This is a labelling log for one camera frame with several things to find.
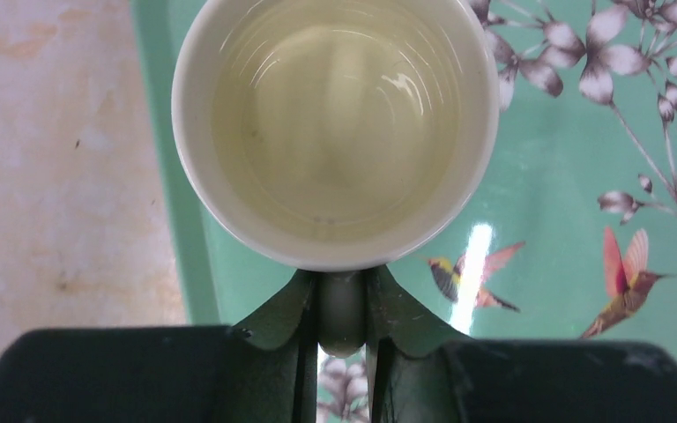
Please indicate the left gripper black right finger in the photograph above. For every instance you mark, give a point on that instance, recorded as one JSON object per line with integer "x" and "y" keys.
{"x": 420, "y": 369}

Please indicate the pale yellow mug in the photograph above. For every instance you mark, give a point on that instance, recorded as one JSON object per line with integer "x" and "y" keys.
{"x": 335, "y": 136}

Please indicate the green floral serving tray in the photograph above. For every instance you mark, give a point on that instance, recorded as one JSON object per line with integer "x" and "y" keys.
{"x": 587, "y": 142}

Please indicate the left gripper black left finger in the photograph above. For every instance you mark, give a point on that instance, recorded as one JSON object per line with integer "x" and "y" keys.
{"x": 261, "y": 369}

